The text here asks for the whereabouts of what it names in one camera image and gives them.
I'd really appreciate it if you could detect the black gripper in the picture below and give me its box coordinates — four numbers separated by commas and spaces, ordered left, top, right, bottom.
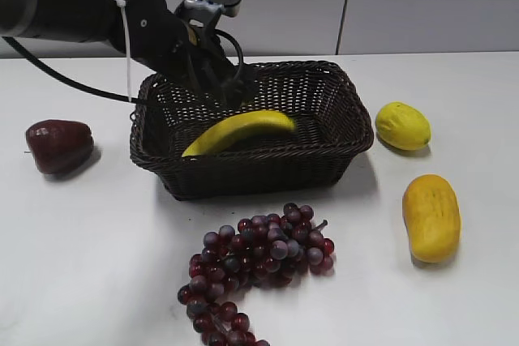
121, 0, 258, 109

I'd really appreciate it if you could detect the yellow banana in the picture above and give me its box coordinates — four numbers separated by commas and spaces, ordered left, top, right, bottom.
182, 110, 296, 157

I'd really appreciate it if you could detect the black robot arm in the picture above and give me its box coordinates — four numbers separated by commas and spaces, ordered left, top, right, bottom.
1, 0, 258, 109

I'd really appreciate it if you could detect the black wicker basket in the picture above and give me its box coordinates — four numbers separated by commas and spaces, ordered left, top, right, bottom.
130, 61, 374, 200

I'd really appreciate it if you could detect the purple grape bunch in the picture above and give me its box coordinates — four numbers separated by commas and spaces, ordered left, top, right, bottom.
177, 203, 335, 345

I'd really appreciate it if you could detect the yellow-green lemon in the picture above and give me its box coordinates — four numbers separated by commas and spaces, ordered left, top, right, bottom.
375, 101, 431, 151

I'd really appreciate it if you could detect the dark red wax apple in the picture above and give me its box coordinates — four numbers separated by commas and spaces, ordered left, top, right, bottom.
25, 119, 94, 175

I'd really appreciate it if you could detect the yellow mango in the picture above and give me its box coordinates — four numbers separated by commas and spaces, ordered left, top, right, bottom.
402, 174, 461, 263

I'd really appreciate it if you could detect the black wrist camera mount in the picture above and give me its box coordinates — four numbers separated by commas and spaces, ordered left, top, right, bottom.
174, 0, 242, 28

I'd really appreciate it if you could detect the black cable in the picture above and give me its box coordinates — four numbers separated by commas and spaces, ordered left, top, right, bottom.
2, 28, 244, 104

